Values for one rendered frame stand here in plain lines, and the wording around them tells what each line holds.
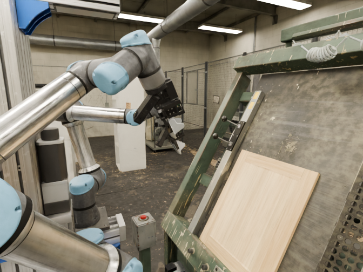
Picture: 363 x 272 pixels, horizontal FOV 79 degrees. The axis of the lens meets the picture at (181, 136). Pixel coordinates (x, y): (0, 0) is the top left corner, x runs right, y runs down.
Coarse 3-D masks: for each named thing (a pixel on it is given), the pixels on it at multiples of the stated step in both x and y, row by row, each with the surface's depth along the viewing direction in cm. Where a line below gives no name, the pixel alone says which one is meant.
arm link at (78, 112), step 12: (72, 108) 102; (84, 108) 102; (96, 108) 102; (108, 108) 103; (120, 108) 104; (60, 120) 104; (72, 120) 106; (84, 120) 105; (96, 120) 104; (108, 120) 103; (120, 120) 103; (132, 120) 100; (144, 120) 111
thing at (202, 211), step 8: (248, 104) 138; (256, 104) 134; (248, 112) 134; (248, 120) 133; (240, 136) 132; (232, 152) 131; (224, 160) 132; (232, 160) 132; (224, 168) 130; (216, 176) 131; (224, 176) 131; (216, 184) 129; (208, 192) 131; (216, 192) 130; (208, 200) 128; (200, 208) 130; (208, 208) 129; (200, 216) 127; (192, 224) 129; (200, 224) 128; (192, 232) 127
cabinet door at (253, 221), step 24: (240, 168) 123; (264, 168) 112; (288, 168) 101; (240, 192) 116; (264, 192) 106; (288, 192) 97; (216, 216) 121; (240, 216) 110; (264, 216) 101; (288, 216) 92; (216, 240) 115; (240, 240) 104; (264, 240) 96; (288, 240) 88; (240, 264) 99; (264, 264) 91
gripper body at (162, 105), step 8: (168, 80) 68; (160, 88) 64; (168, 88) 67; (160, 96) 67; (168, 96) 69; (176, 96) 69; (160, 104) 69; (168, 104) 68; (176, 104) 68; (160, 112) 68; (168, 112) 70; (176, 112) 71; (184, 112) 71
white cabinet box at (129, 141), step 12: (132, 84) 455; (120, 96) 450; (132, 96) 460; (132, 108) 464; (120, 132) 463; (132, 132) 473; (144, 132) 484; (120, 144) 467; (132, 144) 478; (144, 144) 489; (120, 156) 471; (132, 156) 483; (144, 156) 494; (120, 168) 476; (132, 168) 488
